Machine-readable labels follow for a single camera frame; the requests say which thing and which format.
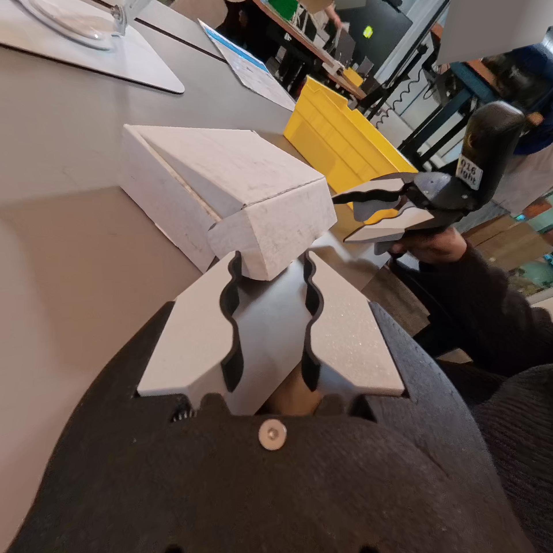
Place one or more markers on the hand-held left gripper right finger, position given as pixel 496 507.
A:
pixel 354 345

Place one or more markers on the large yellow plastic bin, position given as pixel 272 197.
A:
pixel 337 138

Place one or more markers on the small yellow plastic bin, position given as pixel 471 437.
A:
pixel 353 77

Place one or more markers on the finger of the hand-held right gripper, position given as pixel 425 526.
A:
pixel 380 188
pixel 397 224

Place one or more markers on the green plastic bin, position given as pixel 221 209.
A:
pixel 283 8

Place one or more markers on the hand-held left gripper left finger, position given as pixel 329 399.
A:
pixel 190 345

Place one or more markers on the black metal table frame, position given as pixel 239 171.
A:
pixel 414 108

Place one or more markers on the white card sign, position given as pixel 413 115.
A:
pixel 255 73

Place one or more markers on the grey desk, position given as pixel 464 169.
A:
pixel 65 216

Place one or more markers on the wooden table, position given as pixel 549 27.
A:
pixel 302 39

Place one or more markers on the person's right hand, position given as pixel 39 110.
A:
pixel 432 246

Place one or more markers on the white cardboard box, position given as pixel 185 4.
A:
pixel 242 173

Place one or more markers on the white stand base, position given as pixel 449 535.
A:
pixel 129 60

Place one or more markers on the person's khaki pants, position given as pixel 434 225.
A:
pixel 293 393

